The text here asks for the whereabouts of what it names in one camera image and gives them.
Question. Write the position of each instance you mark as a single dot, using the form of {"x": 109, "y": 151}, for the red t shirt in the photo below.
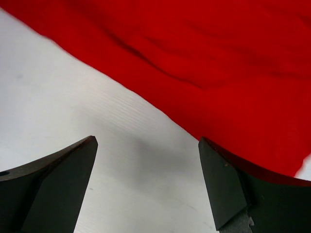
{"x": 237, "y": 72}

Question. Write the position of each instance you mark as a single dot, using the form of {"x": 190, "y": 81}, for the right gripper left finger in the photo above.
{"x": 46, "y": 195}

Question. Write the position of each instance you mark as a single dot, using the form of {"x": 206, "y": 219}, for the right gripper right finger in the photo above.
{"x": 246, "y": 198}

